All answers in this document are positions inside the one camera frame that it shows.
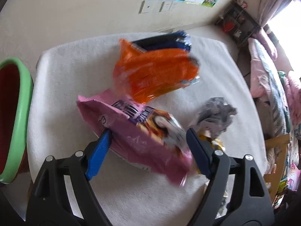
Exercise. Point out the red bucket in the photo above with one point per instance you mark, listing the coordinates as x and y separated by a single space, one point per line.
228 26

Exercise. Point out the dark blue snack wrapper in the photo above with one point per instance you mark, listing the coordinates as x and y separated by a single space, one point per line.
179 39

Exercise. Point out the orange snack wrapper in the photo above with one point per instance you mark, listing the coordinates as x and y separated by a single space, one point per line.
144 75

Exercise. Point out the red green trash bin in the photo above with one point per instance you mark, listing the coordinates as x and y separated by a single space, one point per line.
16 96

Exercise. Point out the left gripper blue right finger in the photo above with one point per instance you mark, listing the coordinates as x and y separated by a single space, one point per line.
201 151

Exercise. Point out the wall switch plate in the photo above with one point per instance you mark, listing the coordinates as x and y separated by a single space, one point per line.
146 6

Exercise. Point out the large pink snack bag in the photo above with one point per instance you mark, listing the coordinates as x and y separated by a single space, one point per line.
143 136

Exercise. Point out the wall power outlet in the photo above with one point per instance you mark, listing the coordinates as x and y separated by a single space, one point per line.
168 6

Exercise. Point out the yellow snack wrapper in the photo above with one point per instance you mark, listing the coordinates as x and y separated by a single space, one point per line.
215 143

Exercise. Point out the pink window curtain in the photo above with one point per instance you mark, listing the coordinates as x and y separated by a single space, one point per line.
269 9

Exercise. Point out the pink folded quilt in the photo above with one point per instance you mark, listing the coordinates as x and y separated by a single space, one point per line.
292 90

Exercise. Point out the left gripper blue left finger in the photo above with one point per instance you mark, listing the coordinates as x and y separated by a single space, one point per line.
96 152

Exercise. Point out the dark bedside shelf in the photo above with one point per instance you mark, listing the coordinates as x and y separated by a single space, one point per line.
245 24

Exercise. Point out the purple pillow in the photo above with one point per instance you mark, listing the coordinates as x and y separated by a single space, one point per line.
263 38

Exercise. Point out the white towel table cover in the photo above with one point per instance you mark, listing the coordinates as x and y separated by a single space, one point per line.
127 194

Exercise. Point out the plaid patchwork bed cover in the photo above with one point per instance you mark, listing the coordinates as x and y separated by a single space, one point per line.
267 86

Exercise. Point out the grey paper ball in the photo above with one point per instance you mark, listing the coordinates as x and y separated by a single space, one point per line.
214 116

